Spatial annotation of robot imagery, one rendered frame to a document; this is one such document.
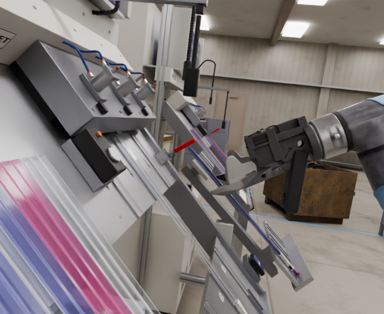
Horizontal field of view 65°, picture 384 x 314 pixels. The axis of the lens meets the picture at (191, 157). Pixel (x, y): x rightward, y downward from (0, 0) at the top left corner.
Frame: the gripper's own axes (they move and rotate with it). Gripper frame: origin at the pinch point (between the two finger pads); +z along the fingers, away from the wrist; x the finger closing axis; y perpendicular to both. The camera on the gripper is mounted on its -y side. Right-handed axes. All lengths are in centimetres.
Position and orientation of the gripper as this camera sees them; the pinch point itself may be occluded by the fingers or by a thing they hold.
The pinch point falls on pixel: (214, 187)
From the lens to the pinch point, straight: 58.8
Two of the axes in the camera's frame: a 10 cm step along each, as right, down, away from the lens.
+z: -9.2, 3.4, 1.8
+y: -3.6, -9.3, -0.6
